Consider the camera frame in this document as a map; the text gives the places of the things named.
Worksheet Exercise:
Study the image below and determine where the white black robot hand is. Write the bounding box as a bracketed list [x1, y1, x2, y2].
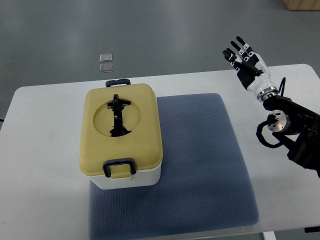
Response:
[222, 36, 279, 103]

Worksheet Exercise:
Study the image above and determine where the yellow box lid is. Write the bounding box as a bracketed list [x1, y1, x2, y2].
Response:
[79, 83, 163, 179]

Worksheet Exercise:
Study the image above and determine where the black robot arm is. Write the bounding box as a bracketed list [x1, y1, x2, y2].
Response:
[256, 95, 320, 174]

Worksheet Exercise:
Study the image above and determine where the white storage box base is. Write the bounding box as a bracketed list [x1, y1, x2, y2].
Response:
[89, 164, 161, 190]

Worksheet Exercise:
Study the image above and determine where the wooden furniture corner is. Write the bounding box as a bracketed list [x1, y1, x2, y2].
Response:
[283, 0, 320, 11]

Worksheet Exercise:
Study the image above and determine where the blue grey fabric mat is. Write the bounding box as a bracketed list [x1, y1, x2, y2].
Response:
[89, 93, 259, 240]

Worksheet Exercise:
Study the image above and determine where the upper metal floor plate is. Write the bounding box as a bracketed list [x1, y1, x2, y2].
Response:
[99, 53, 113, 63]

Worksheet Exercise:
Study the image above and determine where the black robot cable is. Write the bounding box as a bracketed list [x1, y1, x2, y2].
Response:
[255, 119, 285, 149]

